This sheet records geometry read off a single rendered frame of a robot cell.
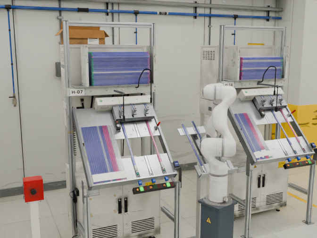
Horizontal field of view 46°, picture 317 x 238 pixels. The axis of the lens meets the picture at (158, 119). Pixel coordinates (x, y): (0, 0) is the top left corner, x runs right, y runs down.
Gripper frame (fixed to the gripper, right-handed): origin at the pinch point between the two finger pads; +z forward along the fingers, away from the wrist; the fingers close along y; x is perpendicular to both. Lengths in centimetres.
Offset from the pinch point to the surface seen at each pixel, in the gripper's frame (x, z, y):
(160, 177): 19.5, 7.2, 43.8
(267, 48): -93, -9, -109
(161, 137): -15.3, 10.4, 30.6
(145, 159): 2, 9, 51
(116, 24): -104, -27, 58
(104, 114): -45, 15, 73
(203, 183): 26.7, 21.7, -0.2
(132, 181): 19, 7, 66
